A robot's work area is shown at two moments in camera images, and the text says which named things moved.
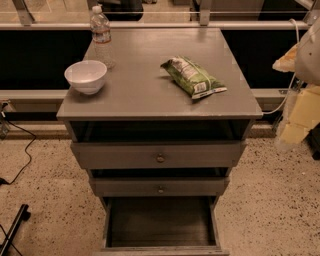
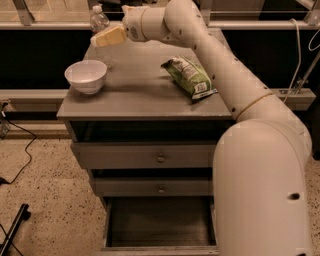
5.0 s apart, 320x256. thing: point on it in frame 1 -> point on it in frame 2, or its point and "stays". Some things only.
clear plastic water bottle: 102,37 stays
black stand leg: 23,214 stays
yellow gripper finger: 287,62 -> 142,23
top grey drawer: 159,154 stays
